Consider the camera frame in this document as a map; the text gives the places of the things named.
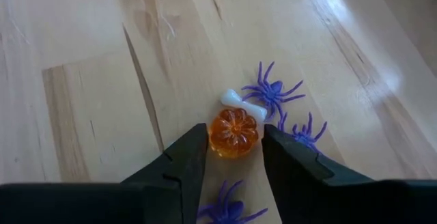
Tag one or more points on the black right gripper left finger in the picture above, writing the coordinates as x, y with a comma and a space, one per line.
164, 190

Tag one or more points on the white plastic bone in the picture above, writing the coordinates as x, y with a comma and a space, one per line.
235, 99

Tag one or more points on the orange translucent pumpkin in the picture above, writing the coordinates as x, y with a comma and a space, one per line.
233, 132

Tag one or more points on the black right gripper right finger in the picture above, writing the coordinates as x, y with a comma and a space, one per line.
307, 190

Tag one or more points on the purple plastic spider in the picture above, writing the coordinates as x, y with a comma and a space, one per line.
302, 136
232, 212
271, 92

